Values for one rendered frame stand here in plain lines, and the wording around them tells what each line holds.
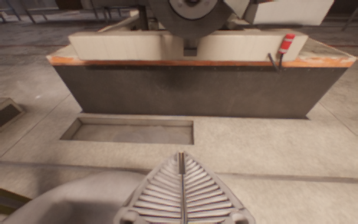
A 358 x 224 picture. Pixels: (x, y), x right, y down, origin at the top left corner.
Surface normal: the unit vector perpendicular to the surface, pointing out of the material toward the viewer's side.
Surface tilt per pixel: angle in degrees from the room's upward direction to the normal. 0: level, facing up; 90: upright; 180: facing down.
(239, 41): 90
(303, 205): 0
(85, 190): 1
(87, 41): 90
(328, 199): 0
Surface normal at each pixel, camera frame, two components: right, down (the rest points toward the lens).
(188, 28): -0.05, 0.69
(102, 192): -0.02, -0.73
